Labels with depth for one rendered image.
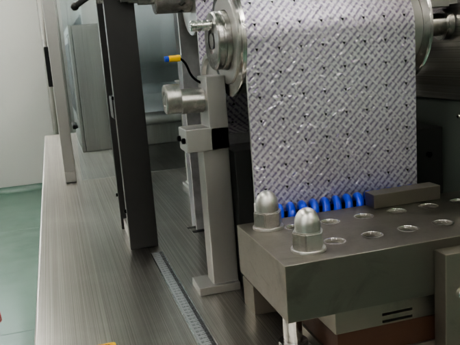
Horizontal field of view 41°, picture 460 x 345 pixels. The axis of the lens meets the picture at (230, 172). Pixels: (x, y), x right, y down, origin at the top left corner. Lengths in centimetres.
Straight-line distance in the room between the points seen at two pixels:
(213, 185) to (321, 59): 22
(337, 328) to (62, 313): 40
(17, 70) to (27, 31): 38
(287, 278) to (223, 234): 28
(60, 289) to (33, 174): 542
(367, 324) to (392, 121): 30
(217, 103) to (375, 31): 23
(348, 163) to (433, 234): 19
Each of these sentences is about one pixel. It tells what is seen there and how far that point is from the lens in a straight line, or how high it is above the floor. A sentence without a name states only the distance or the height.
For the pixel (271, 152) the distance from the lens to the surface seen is 78.
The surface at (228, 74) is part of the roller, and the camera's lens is 81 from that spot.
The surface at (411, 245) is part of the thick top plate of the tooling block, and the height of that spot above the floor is 103.
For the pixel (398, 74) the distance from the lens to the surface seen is 85.
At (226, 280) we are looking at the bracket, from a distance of 89.
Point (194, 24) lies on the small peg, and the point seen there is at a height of 127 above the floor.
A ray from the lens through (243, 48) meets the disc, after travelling 75.
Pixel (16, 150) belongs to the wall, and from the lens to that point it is 636.
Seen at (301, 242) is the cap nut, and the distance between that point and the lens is 63.
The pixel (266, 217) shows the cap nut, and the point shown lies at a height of 105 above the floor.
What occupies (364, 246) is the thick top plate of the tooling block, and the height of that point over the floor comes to 103.
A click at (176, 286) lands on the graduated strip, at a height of 90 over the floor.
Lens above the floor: 124
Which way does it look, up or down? 11 degrees down
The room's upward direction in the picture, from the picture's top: 4 degrees counter-clockwise
